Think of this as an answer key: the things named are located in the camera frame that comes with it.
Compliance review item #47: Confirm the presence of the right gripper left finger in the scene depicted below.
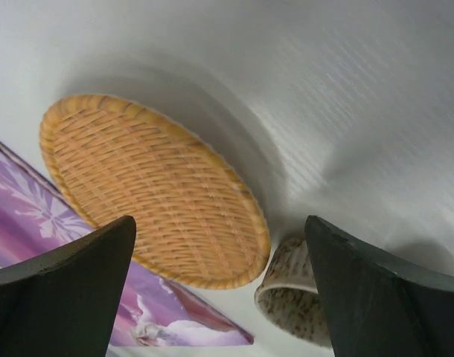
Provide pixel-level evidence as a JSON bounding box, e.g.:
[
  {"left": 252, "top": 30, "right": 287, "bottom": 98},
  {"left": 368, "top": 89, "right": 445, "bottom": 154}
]
[{"left": 0, "top": 216, "right": 136, "bottom": 356}]

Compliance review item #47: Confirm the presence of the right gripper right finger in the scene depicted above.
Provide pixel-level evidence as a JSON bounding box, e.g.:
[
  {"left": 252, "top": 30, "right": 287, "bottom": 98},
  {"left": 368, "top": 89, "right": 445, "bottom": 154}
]
[{"left": 304, "top": 216, "right": 454, "bottom": 356}]

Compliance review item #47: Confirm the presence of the purple printed placemat cloth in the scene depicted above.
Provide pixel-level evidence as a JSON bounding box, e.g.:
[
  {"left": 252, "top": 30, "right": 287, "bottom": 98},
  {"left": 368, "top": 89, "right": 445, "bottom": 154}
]
[{"left": 0, "top": 142, "right": 254, "bottom": 347}]

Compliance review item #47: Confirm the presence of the speckled ceramic cup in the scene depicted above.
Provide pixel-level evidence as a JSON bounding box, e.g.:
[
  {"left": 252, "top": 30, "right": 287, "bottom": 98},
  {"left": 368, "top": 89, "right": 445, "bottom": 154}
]
[{"left": 255, "top": 236, "right": 332, "bottom": 350}]

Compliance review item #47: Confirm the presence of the round woven bamboo plate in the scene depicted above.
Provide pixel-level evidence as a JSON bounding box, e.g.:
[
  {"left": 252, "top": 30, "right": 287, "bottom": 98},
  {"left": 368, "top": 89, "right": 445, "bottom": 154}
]
[{"left": 39, "top": 94, "right": 270, "bottom": 289}]

